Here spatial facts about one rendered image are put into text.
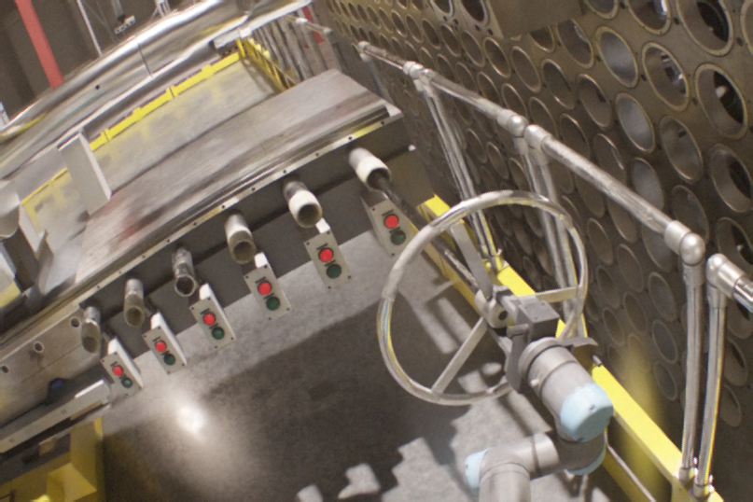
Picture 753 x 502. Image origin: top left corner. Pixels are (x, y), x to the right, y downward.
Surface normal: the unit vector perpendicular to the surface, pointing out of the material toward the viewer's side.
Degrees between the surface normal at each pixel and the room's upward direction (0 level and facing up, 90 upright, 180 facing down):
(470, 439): 0
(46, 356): 90
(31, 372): 90
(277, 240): 90
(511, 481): 33
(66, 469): 90
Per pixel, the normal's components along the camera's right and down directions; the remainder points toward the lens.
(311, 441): -0.33, -0.77
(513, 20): 0.33, 0.44
